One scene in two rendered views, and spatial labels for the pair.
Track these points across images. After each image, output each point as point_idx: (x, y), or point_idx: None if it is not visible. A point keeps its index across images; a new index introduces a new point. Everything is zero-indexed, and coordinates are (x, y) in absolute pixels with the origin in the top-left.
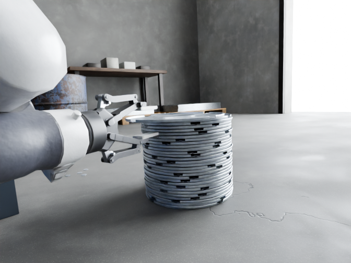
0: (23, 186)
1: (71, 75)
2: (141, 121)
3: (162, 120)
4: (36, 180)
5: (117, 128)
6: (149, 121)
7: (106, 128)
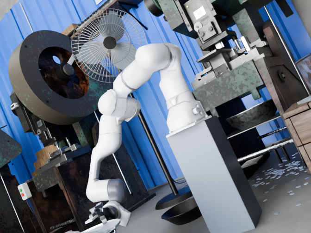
0: (276, 228)
1: (299, 62)
2: (98, 225)
3: (84, 231)
4: (285, 231)
5: (102, 220)
6: (92, 228)
7: (99, 217)
